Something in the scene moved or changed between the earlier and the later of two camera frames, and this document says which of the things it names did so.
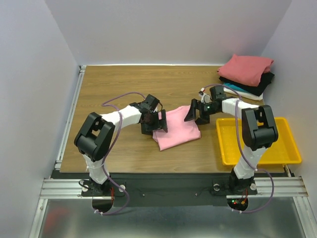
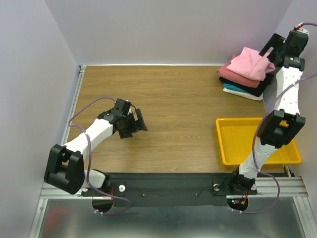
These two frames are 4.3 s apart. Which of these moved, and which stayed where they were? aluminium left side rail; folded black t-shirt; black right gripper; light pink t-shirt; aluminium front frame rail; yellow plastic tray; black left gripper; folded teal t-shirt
Moved: black right gripper; light pink t-shirt; black left gripper
Stayed: aluminium front frame rail; yellow plastic tray; folded black t-shirt; folded teal t-shirt; aluminium left side rail
